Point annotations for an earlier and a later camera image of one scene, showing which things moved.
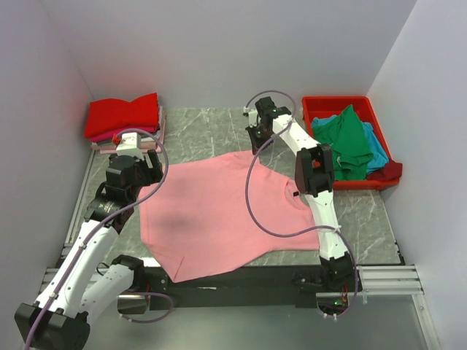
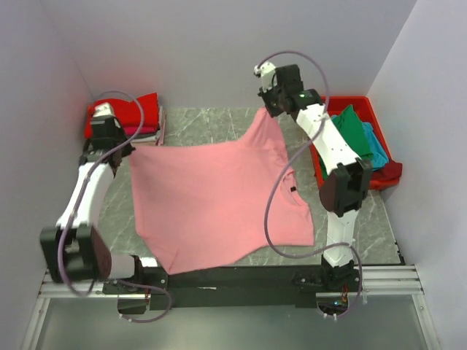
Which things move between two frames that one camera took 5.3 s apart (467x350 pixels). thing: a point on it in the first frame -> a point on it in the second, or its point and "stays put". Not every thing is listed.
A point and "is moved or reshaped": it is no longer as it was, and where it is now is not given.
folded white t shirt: [146, 138] stays put
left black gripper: [154, 174] -> [127, 149]
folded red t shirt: [103, 116] stays put
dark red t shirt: [391, 170] stays put
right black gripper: [255, 144] -> [271, 111]
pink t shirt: [220, 213] is moved or reshaped
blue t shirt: [379, 158] stays put
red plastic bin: [327, 106] stays put
